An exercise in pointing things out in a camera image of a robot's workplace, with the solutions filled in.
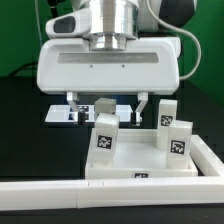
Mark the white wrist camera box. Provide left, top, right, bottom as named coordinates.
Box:
left=45, top=8, right=92, bottom=39

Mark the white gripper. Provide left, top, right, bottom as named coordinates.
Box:
left=37, top=37, right=180, bottom=126

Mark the white L-shaped obstacle fence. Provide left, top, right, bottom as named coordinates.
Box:
left=0, top=135, right=224, bottom=211

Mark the white marker base plate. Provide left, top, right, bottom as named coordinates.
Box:
left=45, top=105, right=132, bottom=123

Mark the white square table top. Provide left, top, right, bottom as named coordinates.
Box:
left=85, top=129, right=198, bottom=179

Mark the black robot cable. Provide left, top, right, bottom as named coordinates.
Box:
left=7, top=0, right=61, bottom=78

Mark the thin white hanging cable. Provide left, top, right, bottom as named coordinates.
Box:
left=33, top=0, right=44, bottom=51

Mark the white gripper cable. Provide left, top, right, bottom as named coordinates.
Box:
left=145, top=0, right=203, bottom=82

